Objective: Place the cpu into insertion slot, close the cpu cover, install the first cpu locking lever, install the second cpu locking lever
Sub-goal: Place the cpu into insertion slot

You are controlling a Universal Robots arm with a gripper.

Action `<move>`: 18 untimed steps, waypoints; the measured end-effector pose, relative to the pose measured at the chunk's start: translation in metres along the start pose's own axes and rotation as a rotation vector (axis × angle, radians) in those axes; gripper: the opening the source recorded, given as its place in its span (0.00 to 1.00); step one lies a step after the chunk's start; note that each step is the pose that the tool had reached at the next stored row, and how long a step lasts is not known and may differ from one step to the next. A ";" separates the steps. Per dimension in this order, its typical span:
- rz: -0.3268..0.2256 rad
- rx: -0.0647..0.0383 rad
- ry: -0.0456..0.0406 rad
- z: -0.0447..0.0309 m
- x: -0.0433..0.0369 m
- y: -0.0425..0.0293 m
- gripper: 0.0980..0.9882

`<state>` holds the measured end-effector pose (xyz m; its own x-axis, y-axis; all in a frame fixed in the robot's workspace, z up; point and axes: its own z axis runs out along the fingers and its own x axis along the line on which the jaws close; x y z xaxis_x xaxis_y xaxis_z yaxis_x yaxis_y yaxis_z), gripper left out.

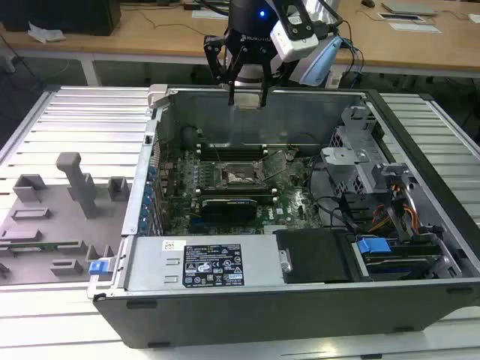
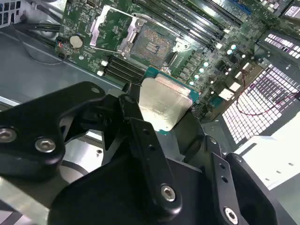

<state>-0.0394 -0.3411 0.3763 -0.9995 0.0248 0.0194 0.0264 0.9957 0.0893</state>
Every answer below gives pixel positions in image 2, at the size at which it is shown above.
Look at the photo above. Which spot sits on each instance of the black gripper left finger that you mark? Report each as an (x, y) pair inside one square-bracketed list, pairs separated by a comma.
[(28, 122)]

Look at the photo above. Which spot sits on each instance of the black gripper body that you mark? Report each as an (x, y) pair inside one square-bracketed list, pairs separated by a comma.
[(105, 199)]

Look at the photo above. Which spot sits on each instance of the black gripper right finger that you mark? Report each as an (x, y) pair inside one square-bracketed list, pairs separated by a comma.
[(222, 187)]

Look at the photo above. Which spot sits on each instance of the silver-topped CPU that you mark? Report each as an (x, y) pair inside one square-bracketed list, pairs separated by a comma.
[(164, 100)]

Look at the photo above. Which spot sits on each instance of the metal CPU socket cover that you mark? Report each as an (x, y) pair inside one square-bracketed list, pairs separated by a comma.
[(131, 35)]

